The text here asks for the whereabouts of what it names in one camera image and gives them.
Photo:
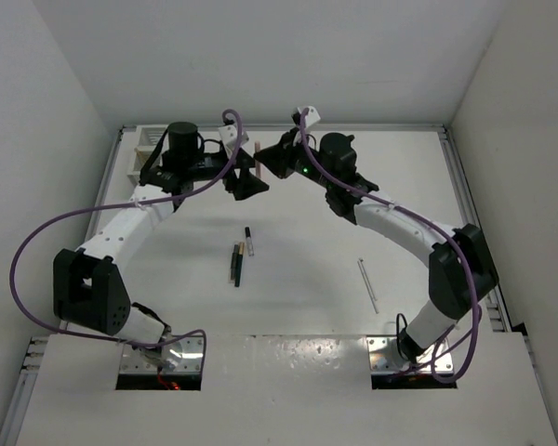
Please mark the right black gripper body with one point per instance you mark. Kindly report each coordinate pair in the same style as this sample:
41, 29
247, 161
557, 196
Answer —
296, 158

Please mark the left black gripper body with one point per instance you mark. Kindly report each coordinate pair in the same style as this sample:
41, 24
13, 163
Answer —
232, 183

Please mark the pink makeup stick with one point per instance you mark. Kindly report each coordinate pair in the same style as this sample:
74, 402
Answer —
258, 167

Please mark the black clear mascara tube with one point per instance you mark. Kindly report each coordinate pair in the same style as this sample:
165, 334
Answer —
249, 241

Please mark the dark green gold pencil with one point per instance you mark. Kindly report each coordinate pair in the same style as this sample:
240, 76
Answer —
239, 264

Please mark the black grey makeup pencil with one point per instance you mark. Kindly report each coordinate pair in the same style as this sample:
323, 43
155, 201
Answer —
235, 252

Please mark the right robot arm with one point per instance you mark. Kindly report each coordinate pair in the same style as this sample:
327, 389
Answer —
460, 267

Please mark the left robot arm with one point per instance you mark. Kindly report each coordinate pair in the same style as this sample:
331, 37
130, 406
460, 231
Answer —
88, 285

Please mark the white two-slot organizer box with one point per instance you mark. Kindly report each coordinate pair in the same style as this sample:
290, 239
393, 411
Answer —
141, 135

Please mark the thin clear silver stick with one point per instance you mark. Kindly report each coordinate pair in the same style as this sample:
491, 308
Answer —
368, 285

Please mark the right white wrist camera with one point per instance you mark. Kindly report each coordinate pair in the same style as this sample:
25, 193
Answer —
306, 118

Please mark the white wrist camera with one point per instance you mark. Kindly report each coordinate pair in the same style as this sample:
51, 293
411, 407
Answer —
306, 118
228, 135

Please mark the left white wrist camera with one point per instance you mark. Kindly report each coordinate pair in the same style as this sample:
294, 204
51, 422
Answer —
228, 135

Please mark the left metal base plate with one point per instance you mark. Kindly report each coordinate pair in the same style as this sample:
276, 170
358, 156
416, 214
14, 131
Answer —
183, 357

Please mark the metal base plate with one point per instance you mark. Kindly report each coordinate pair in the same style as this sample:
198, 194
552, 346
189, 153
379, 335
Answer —
183, 357
383, 359

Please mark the aluminium frame rail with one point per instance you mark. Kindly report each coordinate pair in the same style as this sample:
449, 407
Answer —
495, 304

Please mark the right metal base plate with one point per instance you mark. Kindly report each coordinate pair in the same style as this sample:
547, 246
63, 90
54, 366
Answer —
383, 359

